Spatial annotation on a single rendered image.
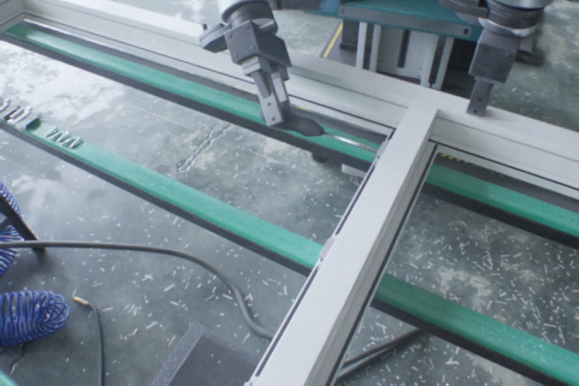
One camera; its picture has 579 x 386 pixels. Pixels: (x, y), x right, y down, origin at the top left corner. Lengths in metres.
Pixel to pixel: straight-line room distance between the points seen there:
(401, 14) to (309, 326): 1.12
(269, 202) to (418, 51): 0.82
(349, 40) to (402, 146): 1.33
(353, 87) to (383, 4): 0.73
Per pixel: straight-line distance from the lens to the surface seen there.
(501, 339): 0.60
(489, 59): 0.62
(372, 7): 1.45
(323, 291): 0.50
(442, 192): 0.73
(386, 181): 0.60
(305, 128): 0.67
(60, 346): 1.66
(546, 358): 0.62
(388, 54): 1.81
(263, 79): 0.68
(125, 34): 1.05
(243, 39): 0.68
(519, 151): 0.75
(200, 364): 0.86
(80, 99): 2.50
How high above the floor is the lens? 1.39
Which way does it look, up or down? 48 degrees down
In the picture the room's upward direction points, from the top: 2 degrees counter-clockwise
